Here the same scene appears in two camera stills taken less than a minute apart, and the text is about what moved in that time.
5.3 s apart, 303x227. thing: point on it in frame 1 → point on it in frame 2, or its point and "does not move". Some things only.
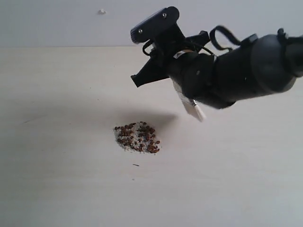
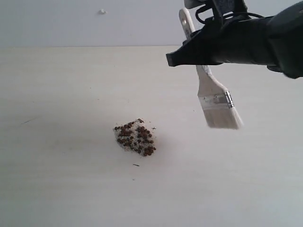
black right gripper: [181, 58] → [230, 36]
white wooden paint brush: [190, 104] → [216, 100]
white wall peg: [102, 12] does not move
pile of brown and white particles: [138, 136] does not move
